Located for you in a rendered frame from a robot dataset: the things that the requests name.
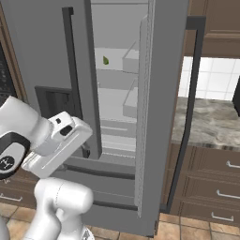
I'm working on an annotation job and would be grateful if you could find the dark fridge door handle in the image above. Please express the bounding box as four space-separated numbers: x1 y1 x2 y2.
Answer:
159 15 207 214
61 7 92 159

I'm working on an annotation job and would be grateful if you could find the grey fridge door bin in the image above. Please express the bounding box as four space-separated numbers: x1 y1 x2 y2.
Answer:
122 78 140 120
121 40 141 75

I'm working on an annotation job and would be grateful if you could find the grey fridge door with dispenser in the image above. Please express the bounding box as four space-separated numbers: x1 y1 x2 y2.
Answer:
0 0 103 161

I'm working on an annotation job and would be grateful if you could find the silver drawer handle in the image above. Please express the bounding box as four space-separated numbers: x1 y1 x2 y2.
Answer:
210 212 235 222
0 193 23 203
226 160 240 170
216 188 240 201

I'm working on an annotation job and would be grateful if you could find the black built-in oven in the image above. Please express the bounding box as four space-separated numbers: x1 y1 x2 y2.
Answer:
0 42 18 98

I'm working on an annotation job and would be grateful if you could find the black countertop appliance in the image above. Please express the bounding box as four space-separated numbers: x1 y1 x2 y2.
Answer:
232 75 240 117

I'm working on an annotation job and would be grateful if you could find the dark freezer drawer handle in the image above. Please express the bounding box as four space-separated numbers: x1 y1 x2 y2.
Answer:
61 163 136 181
92 200 139 212

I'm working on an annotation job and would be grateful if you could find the brown drawer front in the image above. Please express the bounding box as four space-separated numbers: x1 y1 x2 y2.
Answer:
187 145 240 180
179 175 240 208
174 201 240 228

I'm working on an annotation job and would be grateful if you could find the grey fridge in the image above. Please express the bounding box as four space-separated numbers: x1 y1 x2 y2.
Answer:
0 0 190 237

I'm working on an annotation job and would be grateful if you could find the white fridge shelf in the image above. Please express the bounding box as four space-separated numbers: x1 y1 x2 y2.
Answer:
97 87 139 122
94 47 140 72

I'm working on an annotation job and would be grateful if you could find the grey freezer drawer front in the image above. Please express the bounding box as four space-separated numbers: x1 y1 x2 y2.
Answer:
51 155 138 204
82 200 139 233

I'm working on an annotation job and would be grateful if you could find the brown wall cabinet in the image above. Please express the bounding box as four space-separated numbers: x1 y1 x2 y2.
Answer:
183 0 240 59

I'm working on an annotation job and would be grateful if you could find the brown base cabinet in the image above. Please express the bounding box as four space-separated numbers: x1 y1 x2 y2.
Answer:
160 142 240 229

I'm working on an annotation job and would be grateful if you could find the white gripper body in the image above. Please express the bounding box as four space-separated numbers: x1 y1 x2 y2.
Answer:
21 116 94 179

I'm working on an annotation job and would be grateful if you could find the brown oven cabinet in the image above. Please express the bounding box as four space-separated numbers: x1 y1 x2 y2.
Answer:
0 4 30 106

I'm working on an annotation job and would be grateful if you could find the plain grey fridge door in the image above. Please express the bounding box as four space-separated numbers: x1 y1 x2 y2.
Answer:
134 0 190 237

